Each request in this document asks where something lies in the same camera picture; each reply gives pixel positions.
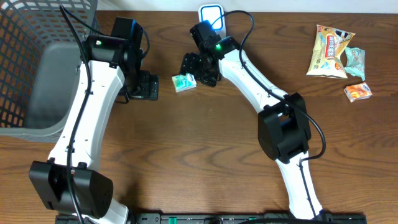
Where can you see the orange snack packet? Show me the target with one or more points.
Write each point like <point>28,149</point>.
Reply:
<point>358,92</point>

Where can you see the teal white tissue packet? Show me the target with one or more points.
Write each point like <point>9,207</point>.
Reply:
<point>355,62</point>

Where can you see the white barcode scanner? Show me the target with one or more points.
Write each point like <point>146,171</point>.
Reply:
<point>213,13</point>

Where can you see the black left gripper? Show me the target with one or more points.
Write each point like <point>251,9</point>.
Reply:
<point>148,86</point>

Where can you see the grey plastic mesh basket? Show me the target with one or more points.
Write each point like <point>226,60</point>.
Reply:
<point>40,63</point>

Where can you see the cream snack bag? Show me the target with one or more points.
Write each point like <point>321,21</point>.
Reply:
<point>329,44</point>

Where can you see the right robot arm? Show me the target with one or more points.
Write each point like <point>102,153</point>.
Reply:
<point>283,122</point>

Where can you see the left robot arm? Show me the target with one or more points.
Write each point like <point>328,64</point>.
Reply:
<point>69,181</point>

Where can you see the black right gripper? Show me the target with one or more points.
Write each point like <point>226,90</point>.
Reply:
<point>206,79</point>

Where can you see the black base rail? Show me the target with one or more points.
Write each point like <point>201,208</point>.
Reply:
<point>155,218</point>

